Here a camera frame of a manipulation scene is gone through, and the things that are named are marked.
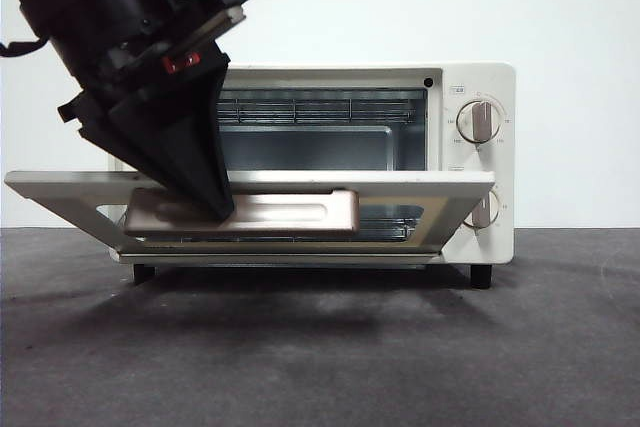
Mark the cream temperature knob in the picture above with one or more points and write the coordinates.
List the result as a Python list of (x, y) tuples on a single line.
[(480, 122)]

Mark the cream Toshiba toaster oven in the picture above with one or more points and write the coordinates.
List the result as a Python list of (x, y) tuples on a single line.
[(505, 172)]

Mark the cream timer knob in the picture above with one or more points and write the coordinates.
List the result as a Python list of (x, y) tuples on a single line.
[(487, 212)]

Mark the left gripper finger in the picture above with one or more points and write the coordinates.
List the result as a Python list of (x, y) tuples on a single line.
[(165, 147), (220, 162)]

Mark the black oven foot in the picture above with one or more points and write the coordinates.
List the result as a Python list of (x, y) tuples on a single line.
[(143, 274), (481, 276)]

